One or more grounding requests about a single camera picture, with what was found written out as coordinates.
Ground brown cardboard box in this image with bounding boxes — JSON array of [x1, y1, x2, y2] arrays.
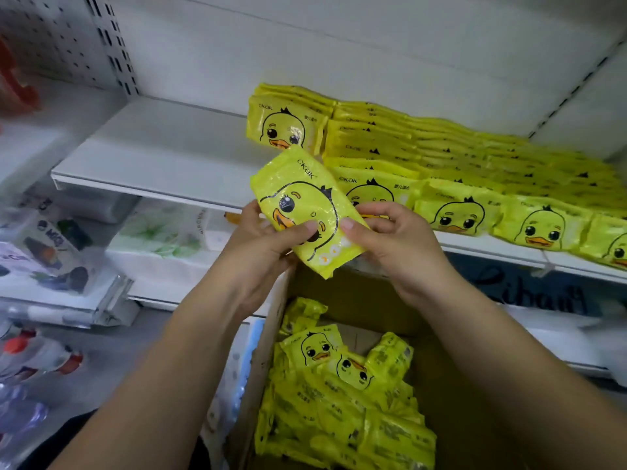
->
[[223, 267, 511, 470]]

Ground white metal shelf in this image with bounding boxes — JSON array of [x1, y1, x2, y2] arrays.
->
[[49, 0, 627, 378]]

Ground white pegboard shelf unit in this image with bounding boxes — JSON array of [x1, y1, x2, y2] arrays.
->
[[0, 0, 138, 192]]

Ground person's right forearm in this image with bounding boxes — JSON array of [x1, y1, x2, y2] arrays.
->
[[416, 277, 627, 470]]

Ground person's right hand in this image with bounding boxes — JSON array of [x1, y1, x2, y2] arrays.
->
[[340, 201, 457, 307]]

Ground person's left forearm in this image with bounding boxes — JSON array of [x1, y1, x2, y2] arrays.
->
[[49, 296, 256, 470]]

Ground MIQI boxes with fruit print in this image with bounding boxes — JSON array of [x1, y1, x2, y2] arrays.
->
[[0, 205, 129, 324]]

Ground white blue plastic bag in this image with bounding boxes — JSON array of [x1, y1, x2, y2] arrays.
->
[[201, 318, 266, 466]]

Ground pack of red-capped bottles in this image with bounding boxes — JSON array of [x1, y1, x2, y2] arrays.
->
[[0, 322, 84, 447]]

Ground white duck tissue pack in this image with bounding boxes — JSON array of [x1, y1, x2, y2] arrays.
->
[[201, 208, 241, 253]]

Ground person's left hand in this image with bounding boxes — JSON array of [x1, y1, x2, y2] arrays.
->
[[196, 200, 321, 324]]

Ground yellow duck packet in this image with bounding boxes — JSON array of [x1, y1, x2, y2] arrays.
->
[[249, 89, 334, 108], [249, 144, 370, 280], [255, 83, 339, 100], [245, 95, 329, 155]]

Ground green white tissue pack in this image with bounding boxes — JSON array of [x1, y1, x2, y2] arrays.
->
[[106, 198, 212, 260]]

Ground person's black trousers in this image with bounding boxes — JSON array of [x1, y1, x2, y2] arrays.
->
[[20, 411, 212, 470]]

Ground blue white roll pack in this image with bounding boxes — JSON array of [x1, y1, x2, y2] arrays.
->
[[578, 322, 627, 388]]

